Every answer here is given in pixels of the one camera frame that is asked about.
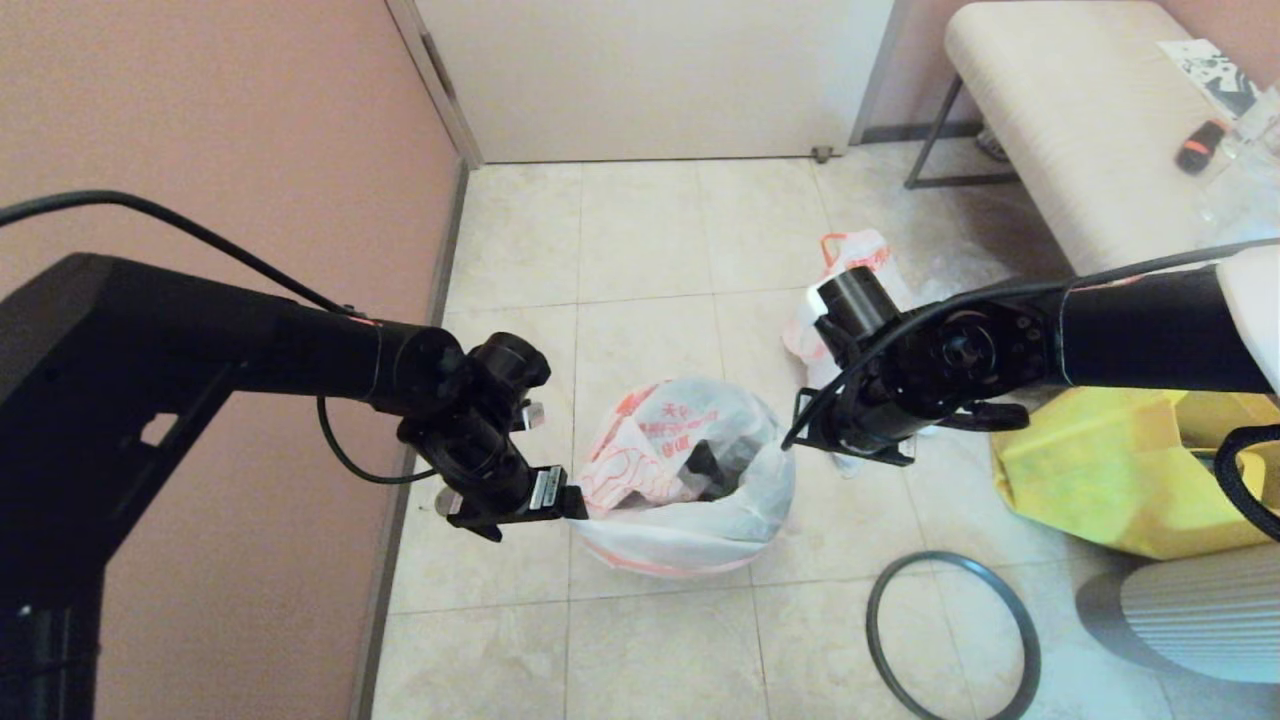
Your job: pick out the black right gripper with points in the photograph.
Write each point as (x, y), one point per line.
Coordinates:
(850, 440)

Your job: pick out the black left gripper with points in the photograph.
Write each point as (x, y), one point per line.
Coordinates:
(530, 500)

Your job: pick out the white red plastic bag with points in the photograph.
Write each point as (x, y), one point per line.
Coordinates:
(850, 250)

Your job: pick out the clear plastic bag with items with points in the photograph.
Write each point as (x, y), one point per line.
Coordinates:
(960, 265)

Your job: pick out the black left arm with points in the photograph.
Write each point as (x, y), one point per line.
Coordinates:
(150, 360)

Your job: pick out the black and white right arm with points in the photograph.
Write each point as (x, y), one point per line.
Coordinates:
(1050, 350)

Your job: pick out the beige bench with metal legs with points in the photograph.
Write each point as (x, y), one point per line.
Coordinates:
(1060, 130)

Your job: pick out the black and orange marker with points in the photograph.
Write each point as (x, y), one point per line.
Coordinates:
(1197, 145)

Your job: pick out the grey ribbed robot base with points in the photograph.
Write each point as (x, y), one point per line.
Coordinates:
(1200, 620)

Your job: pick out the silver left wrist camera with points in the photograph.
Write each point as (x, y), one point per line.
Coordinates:
(532, 413)

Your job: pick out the black and white printed paper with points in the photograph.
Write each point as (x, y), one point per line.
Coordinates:
(1205, 72)

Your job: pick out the round metal floor plug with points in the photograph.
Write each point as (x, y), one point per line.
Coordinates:
(443, 500)

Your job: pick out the white red-printed bin liner bag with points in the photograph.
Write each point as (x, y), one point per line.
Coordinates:
(690, 480)

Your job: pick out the yellow fabric tote bag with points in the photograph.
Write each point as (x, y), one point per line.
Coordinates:
(1100, 470)

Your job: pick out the white door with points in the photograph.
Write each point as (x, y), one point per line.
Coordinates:
(650, 80)

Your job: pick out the clear plastic water bottle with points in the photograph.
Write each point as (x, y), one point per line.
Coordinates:
(1240, 190)

